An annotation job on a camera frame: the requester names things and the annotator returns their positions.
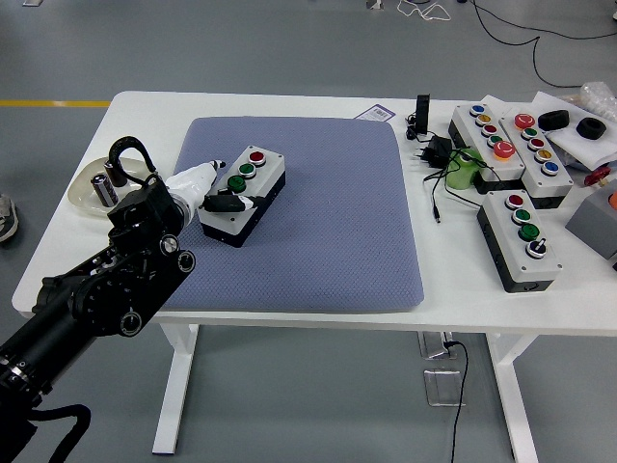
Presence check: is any white cord on floor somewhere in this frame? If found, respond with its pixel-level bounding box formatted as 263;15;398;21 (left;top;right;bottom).
397;0;453;23

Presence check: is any black power adapter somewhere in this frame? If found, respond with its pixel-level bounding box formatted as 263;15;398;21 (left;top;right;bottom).
413;135;454;169

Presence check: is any black upright device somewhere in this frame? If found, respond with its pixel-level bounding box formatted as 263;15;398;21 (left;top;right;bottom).
415;94;432;136

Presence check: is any beige shallow dish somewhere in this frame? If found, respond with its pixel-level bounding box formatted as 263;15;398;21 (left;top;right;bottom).
67;156;160;218

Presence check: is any silver metal cylinder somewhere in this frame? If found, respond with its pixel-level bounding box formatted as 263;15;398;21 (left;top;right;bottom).
91;173;120;208

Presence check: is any black floor power cable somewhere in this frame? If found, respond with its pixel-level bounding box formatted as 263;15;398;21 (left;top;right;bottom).
443;340;471;463

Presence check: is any green plastic cup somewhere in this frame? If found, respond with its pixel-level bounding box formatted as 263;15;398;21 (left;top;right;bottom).
443;148;489;190

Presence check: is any white cardboard sheet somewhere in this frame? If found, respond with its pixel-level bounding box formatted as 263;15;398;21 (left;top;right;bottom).
532;90;617;171

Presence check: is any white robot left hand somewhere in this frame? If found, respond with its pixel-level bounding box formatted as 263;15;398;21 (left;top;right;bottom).
166;158;267;216

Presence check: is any four-button box with selector switch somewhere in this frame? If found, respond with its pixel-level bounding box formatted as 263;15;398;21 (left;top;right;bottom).
476;190;564;294
198;144;286;250

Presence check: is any five-button box, long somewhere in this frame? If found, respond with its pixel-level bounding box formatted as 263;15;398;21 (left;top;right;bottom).
447;103;527;195

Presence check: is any blue-grey padded mat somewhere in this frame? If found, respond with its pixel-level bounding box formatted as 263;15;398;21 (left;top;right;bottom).
158;117;425;314

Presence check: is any five-button box, short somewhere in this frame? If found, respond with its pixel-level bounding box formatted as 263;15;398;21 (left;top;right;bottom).
498;112;575;209

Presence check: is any white table leg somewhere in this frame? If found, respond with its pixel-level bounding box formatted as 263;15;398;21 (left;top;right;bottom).
151;322;201;455
484;332;553;463

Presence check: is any metal floor socket plate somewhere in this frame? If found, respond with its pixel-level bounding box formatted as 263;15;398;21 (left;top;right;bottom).
422;368;468;408
417;331;459;361

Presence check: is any black adapter cable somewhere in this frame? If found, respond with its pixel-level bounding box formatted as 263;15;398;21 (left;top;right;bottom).
422;149;491;226

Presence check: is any clear plastic bag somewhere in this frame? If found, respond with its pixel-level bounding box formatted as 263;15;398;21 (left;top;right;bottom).
561;80;617;126

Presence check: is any red mushroom button part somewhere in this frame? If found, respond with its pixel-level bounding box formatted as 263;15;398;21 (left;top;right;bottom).
583;166;612;188

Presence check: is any black cable on floor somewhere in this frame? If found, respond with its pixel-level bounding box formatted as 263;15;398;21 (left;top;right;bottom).
469;0;617;91

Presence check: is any grey box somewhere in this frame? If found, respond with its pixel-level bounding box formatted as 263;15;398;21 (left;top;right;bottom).
564;178;617;261

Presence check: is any purple-edged printed card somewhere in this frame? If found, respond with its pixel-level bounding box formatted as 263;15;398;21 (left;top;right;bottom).
355;103;396;123

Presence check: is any black foam ring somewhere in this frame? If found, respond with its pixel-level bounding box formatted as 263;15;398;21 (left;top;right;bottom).
577;117;607;141
537;109;571;131

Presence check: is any thin black device cable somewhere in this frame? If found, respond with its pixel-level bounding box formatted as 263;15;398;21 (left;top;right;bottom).
403;113;438;145

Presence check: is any grey shoe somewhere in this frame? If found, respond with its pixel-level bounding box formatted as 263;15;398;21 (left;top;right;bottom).
0;193;20;242

